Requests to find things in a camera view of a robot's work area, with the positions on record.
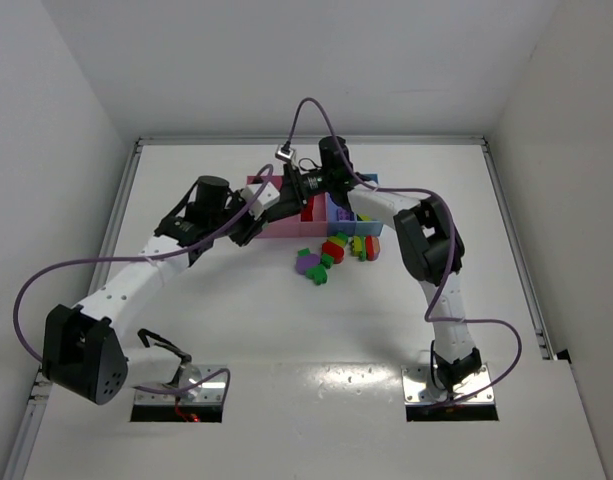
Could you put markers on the light blue bin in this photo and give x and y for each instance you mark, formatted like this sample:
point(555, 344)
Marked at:
point(371, 225)

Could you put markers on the purple oval green lego cluster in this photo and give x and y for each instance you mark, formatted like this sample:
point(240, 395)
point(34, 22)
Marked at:
point(313, 266)

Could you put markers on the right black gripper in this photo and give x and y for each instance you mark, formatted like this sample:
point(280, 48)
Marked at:
point(294, 190)

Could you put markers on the red lime purple lego cluster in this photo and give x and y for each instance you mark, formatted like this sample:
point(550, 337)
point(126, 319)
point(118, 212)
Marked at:
point(365, 248)

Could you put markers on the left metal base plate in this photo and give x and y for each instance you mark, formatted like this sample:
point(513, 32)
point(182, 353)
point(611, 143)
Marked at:
point(199, 397)

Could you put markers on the large pink bin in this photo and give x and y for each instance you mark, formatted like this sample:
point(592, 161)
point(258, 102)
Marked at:
point(284, 228)

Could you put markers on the purple lego brick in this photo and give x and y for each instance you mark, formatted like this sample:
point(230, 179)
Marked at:
point(343, 215)

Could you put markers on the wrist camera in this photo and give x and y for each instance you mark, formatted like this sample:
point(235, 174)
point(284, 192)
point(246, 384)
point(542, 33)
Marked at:
point(259, 198)
point(285, 153)

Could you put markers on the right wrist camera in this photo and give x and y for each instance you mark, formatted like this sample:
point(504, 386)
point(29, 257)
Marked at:
point(285, 153)

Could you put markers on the purple-blue bin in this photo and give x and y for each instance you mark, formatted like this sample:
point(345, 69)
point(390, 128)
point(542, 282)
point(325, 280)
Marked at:
point(333, 226)

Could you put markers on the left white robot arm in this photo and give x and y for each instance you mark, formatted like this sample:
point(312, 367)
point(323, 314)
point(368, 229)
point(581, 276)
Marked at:
point(83, 351)

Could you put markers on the metal base plate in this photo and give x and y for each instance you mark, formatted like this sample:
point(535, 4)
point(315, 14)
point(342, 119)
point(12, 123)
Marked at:
point(426, 400)
point(199, 397)

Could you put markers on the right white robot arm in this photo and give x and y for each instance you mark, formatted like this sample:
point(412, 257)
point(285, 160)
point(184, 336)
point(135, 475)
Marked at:
point(430, 247)

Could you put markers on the red oval lime lego cluster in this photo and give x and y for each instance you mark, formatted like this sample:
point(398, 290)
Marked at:
point(335, 246)

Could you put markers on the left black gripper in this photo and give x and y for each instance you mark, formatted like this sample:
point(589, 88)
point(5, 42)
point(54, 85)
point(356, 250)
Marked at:
point(247, 229)

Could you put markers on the red lego brick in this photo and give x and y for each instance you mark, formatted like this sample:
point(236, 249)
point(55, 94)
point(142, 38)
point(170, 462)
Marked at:
point(308, 213)

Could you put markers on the small pink bin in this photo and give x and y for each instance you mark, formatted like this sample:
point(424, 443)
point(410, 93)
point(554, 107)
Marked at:
point(317, 228)

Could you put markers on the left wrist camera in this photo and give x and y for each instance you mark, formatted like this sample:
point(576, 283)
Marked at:
point(259, 198)

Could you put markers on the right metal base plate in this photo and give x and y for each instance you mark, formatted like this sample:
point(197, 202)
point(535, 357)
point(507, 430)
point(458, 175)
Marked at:
point(426, 400)

